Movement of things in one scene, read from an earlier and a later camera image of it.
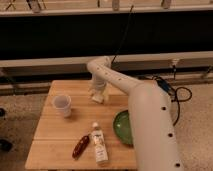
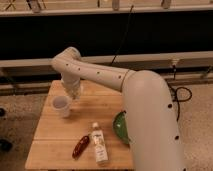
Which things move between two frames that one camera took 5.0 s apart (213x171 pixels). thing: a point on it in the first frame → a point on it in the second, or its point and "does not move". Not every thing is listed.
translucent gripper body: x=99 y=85 → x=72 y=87
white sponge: x=98 y=98 → x=74 y=94
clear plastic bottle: x=97 y=134 does not move
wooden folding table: x=74 y=132 does not move
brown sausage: x=80 y=147 does not move
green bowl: x=122 y=127 does not move
